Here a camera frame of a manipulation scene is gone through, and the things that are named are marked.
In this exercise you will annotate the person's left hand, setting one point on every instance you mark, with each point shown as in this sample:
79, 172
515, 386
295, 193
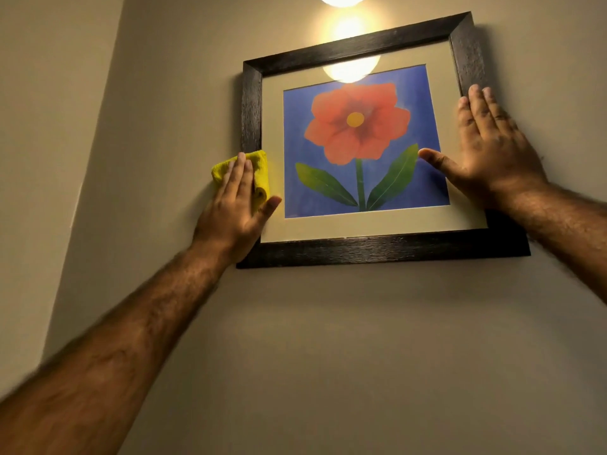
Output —
227, 222

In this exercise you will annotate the person's right thumb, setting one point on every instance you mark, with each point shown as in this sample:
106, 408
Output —
438, 161

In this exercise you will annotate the person's left middle finger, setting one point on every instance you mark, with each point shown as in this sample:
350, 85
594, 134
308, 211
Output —
236, 177

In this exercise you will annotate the person's right hand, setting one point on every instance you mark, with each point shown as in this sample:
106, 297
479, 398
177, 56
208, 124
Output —
498, 161

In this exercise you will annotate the dark framed flower picture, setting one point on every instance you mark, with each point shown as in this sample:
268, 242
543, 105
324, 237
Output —
360, 137

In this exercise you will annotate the person's left thumb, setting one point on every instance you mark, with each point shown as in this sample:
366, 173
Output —
268, 209

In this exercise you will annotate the person's left forearm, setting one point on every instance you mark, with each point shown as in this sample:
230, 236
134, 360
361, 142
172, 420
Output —
118, 345

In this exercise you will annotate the person's right forearm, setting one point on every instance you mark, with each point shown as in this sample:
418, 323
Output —
564, 222

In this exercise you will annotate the yellow cleaning cloth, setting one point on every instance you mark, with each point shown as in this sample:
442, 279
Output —
261, 177

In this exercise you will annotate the person's right middle finger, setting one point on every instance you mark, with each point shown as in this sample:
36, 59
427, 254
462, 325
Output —
480, 108

